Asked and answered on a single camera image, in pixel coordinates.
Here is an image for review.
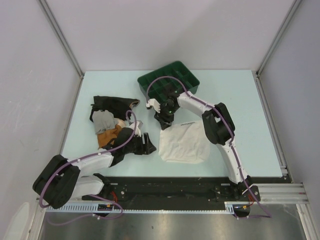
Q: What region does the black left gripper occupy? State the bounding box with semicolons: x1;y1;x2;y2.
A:
123;132;156;155

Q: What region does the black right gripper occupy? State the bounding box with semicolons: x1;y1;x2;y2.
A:
155;103;179;130

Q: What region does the white underwear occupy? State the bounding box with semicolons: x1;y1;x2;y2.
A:
158;120;211;164

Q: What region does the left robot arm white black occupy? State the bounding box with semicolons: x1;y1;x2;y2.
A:
32;127;157;209

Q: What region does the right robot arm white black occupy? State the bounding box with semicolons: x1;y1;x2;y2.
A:
146;91;256;201

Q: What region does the orange brown underwear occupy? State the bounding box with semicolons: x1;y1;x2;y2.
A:
97;124;123;149

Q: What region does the black underwear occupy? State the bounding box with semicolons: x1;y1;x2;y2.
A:
89;95;140;122

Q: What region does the grey underwear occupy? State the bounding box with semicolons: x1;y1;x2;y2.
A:
92;110;118;135

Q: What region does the green compartment tray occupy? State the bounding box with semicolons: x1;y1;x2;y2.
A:
137;60;200;104

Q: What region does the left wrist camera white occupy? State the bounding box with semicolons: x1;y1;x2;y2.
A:
129;120;143;137

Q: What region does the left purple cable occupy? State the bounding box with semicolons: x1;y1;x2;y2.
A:
38;109;141;226

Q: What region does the front aluminium rail left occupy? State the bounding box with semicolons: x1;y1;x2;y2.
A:
34;197;88;204

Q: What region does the aluminium rail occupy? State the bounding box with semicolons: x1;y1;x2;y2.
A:
256;183;309;204
34;197;88;204

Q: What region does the white cable duct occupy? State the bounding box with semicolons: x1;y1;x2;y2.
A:
46;201;250;215

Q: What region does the front aluminium rail right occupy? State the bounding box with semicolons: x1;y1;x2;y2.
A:
256;183;309;204

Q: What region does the left aluminium corner post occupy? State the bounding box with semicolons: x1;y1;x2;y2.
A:
37;0;85;78

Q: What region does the aluminium corner post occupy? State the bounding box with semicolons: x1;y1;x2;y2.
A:
37;0;85;78
255;0;304;78

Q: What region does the right aluminium corner post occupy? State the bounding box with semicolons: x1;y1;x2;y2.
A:
255;0;304;78

